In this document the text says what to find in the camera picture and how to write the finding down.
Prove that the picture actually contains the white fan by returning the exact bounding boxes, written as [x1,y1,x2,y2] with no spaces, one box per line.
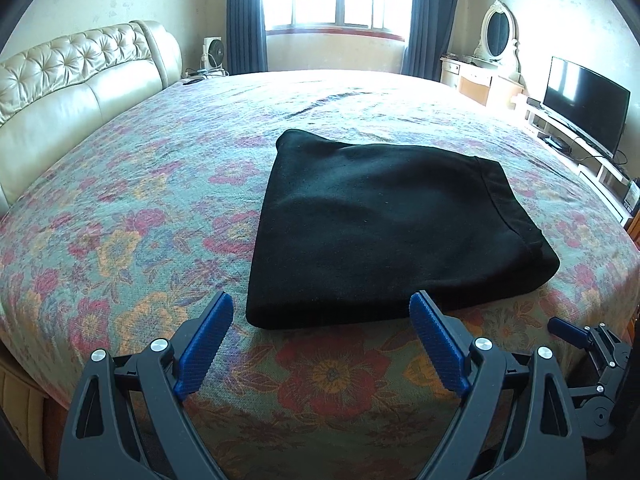
[202,36,229,73]

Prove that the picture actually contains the floral bedspread bed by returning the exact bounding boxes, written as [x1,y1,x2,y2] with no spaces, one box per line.
[0,69,640,466]

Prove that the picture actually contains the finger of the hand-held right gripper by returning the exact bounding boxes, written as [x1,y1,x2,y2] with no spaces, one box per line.
[569,382,620,439]
[547,316,632,386]

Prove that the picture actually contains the black television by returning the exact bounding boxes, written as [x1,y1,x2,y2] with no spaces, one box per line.
[542,56,632,158]

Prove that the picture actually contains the white television stand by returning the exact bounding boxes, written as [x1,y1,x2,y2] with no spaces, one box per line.
[522,95,640,226]

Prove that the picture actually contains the beige tufted headboard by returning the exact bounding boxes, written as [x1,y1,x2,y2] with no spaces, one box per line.
[0,20,183,216]

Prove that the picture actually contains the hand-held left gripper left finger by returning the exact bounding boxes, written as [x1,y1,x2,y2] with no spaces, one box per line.
[59,290,236,480]

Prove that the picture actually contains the white oval vanity mirror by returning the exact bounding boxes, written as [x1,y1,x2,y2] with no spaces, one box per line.
[472,0,523,81]

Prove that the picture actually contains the black pants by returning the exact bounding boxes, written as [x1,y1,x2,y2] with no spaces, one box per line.
[246,129,561,331]

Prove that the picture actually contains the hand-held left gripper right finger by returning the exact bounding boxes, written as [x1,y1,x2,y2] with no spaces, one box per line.
[408,290,587,480]

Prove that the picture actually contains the white vanity table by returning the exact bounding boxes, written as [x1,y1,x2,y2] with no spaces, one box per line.
[440,52,526,108]

